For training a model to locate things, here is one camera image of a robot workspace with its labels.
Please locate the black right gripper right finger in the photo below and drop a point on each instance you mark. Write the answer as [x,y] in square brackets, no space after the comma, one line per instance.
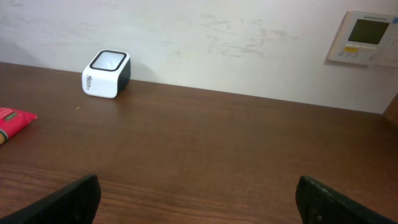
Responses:
[317,203]

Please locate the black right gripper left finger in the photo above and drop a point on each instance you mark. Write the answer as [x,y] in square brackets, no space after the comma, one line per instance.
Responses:
[75,203]

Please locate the orange pasta packet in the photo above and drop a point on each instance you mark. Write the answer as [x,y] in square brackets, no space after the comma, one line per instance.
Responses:
[13,121]

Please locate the white barcode scanner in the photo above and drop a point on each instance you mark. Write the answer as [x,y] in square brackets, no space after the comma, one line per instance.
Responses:
[107,74]

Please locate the brown wooden side panel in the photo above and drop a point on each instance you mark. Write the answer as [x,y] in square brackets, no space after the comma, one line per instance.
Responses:
[391,112]

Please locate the wall thermostat control panel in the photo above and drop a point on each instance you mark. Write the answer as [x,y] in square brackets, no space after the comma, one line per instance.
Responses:
[366,38]

